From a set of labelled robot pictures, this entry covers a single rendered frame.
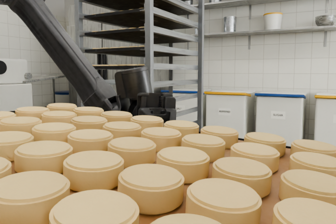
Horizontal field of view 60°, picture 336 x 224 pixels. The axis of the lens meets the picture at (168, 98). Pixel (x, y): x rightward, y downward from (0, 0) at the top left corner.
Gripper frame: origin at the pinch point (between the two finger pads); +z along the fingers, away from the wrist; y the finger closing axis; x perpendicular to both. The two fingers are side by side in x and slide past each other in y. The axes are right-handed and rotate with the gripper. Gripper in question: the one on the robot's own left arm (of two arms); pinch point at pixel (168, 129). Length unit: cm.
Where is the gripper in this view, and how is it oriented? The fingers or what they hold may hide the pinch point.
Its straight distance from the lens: 46.2
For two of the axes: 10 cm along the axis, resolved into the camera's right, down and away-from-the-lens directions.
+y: -0.4, 9.9, 0.9
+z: 3.1, 1.0, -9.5
